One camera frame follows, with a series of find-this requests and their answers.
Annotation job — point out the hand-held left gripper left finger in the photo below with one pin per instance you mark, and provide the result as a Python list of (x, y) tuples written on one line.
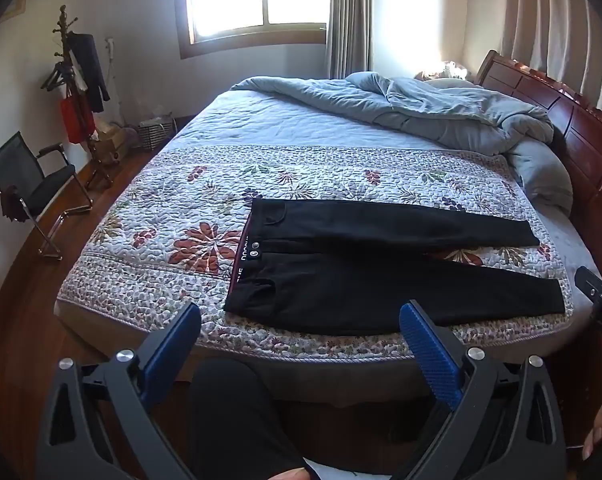
[(168, 360)]

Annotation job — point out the wooden bed headboard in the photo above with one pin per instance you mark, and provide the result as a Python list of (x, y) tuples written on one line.
[(581, 125)]

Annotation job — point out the dark hanging garment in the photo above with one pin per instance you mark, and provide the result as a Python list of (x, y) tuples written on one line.
[(92, 70)]

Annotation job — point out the wooden coat rack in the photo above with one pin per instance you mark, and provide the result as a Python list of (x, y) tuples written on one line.
[(66, 60)]

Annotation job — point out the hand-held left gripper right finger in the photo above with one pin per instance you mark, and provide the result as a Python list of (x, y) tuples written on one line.
[(431, 355)]

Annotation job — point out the floral quilted bedspread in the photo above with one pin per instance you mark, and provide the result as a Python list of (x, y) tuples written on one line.
[(181, 185)]

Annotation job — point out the dark red cloth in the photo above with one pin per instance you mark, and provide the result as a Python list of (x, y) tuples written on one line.
[(12, 205)]

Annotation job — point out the black pants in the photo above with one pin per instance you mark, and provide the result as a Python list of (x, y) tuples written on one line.
[(356, 290)]

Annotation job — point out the beige curtain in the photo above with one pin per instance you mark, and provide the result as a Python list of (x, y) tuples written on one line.
[(546, 20)]

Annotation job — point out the person's leg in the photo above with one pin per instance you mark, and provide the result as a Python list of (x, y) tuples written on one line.
[(236, 410)]

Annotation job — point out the grey curtain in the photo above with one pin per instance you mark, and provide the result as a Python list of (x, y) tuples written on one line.
[(348, 15)]

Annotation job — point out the wooden framed window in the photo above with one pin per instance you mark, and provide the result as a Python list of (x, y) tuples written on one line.
[(256, 0)]

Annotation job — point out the light blue duvet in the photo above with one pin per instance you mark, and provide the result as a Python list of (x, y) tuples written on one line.
[(431, 110)]

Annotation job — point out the black office chair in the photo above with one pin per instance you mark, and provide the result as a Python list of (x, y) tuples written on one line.
[(16, 165)]

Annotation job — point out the cardboard box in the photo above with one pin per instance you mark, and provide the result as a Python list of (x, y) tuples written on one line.
[(112, 142)]

